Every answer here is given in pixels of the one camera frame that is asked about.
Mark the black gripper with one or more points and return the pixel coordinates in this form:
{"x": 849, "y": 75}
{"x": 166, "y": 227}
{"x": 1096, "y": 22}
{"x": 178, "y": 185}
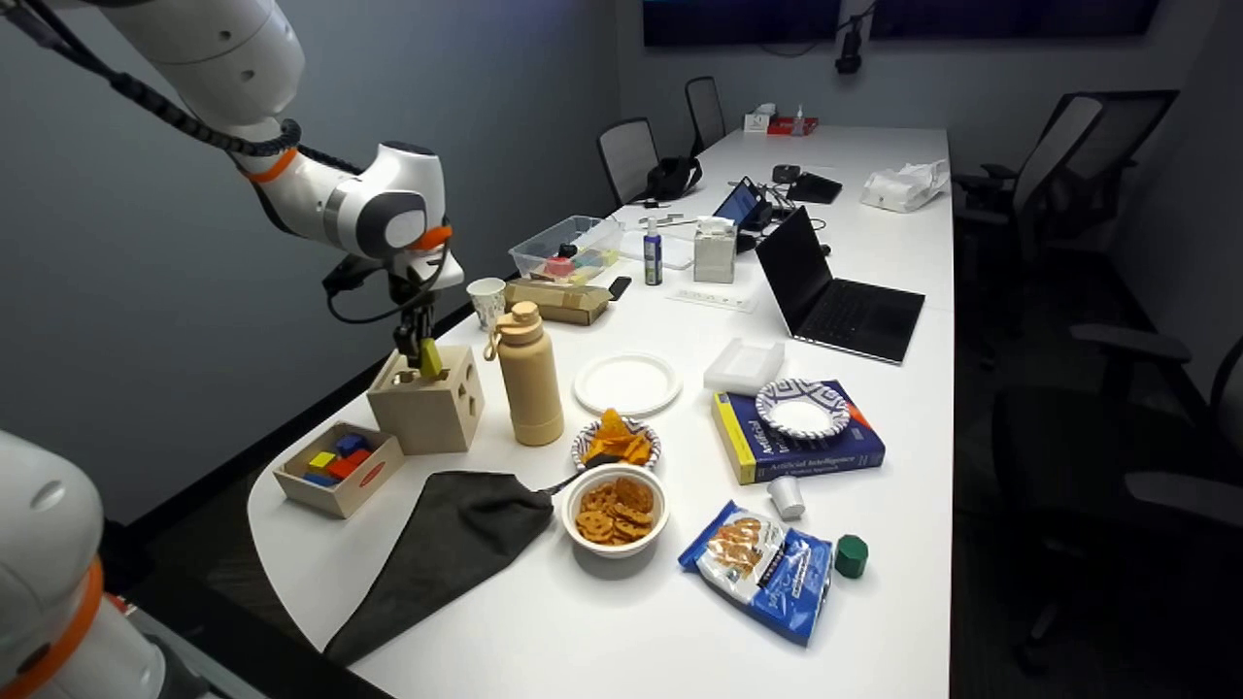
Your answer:
{"x": 415, "y": 287}

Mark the large yellow wooden block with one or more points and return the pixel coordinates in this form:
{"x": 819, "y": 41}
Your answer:
{"x": 433, "y": 366}

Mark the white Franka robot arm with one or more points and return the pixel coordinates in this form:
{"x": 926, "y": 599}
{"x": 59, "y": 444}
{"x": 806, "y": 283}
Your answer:
{"x": 219, "y": 50}

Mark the wooden shape sorter toy box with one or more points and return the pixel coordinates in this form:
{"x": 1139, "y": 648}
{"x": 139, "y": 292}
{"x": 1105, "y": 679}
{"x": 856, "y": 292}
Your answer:
{"x": 429, "y": 413}

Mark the round blue wooden block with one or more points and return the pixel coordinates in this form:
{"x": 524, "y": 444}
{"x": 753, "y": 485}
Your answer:
{"x": 353, "y": 444}

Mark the red wooden block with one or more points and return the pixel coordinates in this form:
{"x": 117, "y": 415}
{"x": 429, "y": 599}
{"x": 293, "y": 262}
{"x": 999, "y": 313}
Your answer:
{"x": 348, "y": 464}

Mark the small yellow wooden block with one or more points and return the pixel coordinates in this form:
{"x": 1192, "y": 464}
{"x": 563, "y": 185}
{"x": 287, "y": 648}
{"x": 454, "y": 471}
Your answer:
{"x": 320, "y": 458}

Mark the open wooden block tray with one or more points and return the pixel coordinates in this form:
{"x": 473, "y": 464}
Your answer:
{"x": 354, "y": 490}

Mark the long blue wooden block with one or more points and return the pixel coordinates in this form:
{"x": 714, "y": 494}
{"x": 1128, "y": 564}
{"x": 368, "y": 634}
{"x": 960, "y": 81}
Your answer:
{"x": 315, "y": 479}

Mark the white carton box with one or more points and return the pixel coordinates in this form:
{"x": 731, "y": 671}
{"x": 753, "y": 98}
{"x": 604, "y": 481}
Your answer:
{"x": 714, "y": 252}

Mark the clear plastic lidded box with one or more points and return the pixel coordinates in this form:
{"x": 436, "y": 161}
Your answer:
{"x": 745, "y": 362}

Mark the small white box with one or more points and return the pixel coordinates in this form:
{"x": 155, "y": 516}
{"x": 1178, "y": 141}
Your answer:
{"x": 759, "y": 123}

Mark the small red box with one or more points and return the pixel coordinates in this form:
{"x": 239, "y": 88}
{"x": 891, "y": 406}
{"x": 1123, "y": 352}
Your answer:
{"x": 793, "y": 125}

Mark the white paper cup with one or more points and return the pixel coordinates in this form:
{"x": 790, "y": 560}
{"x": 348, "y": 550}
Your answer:
{"x": 489, "y": 301}

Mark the tan water bottle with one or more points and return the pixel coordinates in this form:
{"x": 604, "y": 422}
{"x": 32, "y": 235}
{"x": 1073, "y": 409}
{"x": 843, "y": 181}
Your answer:
{"x": 529, "y": 380}

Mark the clear plastic storage container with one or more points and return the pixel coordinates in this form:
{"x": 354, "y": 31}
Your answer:
{"x": 563, "y": 247}

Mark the small black remote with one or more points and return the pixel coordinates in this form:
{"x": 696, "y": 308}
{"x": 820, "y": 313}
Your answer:
{"x": 621, "y": 287}

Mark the dark grey cloth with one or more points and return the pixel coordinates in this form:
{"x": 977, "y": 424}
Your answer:
{"x": 442, "y": 546}

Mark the empty white plate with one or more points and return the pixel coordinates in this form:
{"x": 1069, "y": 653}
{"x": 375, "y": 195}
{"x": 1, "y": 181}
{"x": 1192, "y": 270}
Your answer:
{"x": 629, "y": 384}

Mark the white bowl of orange chips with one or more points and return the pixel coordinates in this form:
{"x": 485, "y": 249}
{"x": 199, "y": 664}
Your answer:
{"x": 621, "y": 444}

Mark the small spray can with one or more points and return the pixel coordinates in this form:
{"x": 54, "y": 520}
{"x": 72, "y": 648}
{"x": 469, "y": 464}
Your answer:
{"x": 653, "y": 262}

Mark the white bowl of brown snacks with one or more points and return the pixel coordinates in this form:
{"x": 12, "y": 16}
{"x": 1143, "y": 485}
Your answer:
{"x": 617, "y": 510}

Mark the black mesh office chair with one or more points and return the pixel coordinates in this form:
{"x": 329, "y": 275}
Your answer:
{"x": 705, "y": 110}
{"x": 1153, "y": 427}
{"x": 631, "y": 158}
{"x": 1091, "y": 158}

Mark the black bag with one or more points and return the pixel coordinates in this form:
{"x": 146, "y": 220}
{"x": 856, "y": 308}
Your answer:
{"x": 675, "y": 176}

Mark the tablet with blue screen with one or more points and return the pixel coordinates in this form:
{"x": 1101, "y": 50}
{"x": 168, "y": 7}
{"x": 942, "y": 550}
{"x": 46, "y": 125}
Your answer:
{"x": 745, "y": 204}

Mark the patterned white dish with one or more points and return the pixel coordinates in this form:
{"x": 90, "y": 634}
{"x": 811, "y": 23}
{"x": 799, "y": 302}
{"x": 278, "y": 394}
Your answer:
{"x": 801, "y": 409}

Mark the blue and yellow book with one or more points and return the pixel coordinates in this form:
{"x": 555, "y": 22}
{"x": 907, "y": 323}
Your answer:
{"x": 801, "y": 451}

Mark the small white cup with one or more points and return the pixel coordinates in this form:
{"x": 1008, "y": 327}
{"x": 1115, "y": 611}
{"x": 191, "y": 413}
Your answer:
{"x": 788, "y": 499}

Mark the open grey laptop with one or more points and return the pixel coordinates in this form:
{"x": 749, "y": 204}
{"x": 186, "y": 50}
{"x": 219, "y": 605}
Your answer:
{"x": 831, "y": 292}

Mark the blue snack bag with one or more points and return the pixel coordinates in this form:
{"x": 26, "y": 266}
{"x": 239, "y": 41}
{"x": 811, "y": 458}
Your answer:
{"x": 763, "y": 567}

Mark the black pouch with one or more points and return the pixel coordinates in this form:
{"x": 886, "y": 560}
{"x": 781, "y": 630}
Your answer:
{"x": 814, "y": 185}

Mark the green round cap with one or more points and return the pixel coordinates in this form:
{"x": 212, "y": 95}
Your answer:
{"x": 854, "y": 555}

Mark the crumpled white plastic bag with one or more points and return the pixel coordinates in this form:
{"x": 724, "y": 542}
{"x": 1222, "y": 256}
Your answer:
{"x": 907, "y": 185}

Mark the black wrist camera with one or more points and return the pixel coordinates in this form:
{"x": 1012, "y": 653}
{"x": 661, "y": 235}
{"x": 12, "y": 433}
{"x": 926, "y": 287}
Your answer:
{"x": 353, "y": 271}

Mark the wall mounted display screen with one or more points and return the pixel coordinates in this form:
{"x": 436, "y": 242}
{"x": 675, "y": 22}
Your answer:
{"x": 739, "y": 22}
{"x": 1012, "y": 16}

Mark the conference camera on mount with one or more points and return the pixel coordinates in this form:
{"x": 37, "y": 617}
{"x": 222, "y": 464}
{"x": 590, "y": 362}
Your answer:
{"x": 854, "y": 41}

